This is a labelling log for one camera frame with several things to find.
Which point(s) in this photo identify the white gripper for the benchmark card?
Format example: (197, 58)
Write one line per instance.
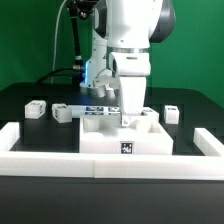
(130, 70)

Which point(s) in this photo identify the white square tabletop part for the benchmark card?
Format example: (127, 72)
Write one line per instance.
(104, 134)

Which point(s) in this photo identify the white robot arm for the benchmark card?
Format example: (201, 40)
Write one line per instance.
(122, 33)

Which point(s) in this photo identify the white fiducial tag strip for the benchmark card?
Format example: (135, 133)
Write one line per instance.
(78, 110)

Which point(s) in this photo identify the white U-shaped obstacle fence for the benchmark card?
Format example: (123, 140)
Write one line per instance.
(16, 163)

